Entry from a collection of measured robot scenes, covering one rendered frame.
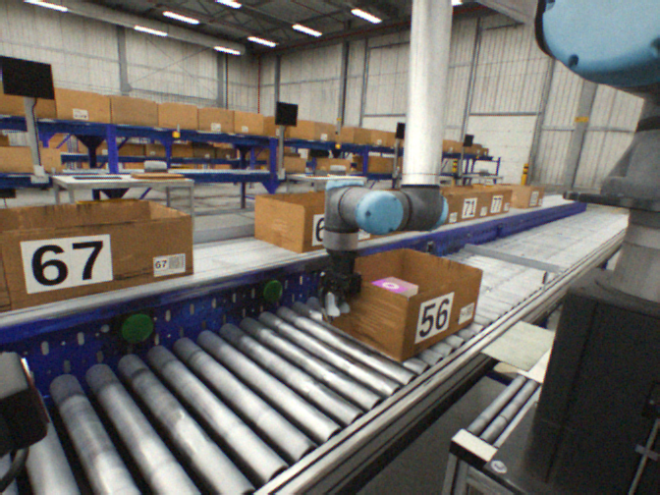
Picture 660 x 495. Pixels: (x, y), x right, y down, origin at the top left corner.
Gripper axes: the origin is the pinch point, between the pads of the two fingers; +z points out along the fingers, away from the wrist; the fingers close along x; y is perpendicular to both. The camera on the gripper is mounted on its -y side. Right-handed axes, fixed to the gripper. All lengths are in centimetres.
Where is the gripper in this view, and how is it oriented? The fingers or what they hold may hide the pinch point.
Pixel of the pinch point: (329, 316)
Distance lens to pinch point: 102.4
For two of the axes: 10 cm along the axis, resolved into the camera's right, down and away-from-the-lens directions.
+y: 7.1, 2.4, -6.6
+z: -0.6, 9.6, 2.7
